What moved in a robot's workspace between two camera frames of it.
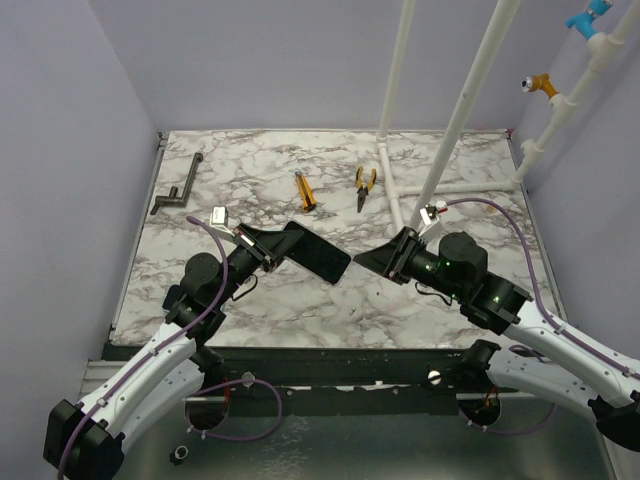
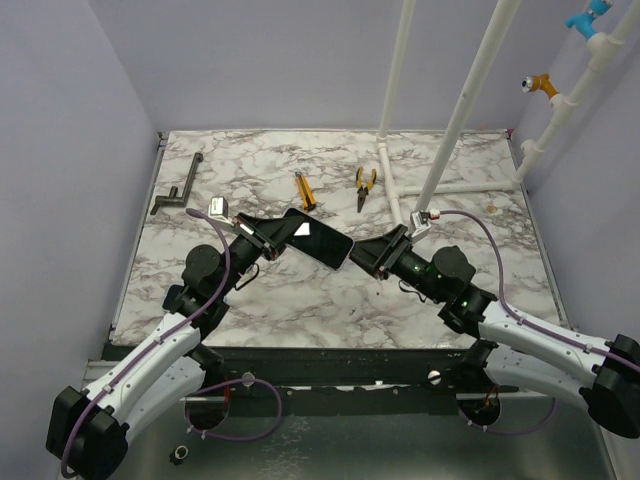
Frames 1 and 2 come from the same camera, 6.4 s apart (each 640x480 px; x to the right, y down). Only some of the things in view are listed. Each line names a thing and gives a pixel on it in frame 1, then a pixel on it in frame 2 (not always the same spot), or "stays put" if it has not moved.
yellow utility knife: x=305 y=191 stays put
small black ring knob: x=178 y=455 stays put
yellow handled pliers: x=363 y=190 stays put
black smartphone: x=317 y=254 → x=320 y=241
